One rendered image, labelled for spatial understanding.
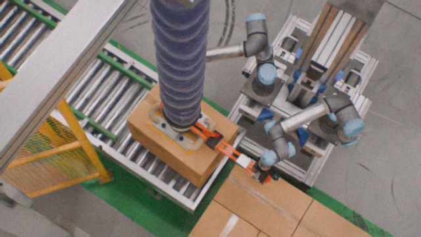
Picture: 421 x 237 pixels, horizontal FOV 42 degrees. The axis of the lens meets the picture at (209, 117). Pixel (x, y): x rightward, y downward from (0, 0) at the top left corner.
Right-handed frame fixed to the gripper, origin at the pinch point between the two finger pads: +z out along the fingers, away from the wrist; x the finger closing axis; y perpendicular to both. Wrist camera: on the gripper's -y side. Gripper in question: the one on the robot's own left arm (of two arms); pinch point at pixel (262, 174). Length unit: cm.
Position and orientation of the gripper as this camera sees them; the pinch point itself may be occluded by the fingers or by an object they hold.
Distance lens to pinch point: 324.4
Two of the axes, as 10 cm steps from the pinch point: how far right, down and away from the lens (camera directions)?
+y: -8.0, -5.7, 1.6
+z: -0.5, 3.3, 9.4
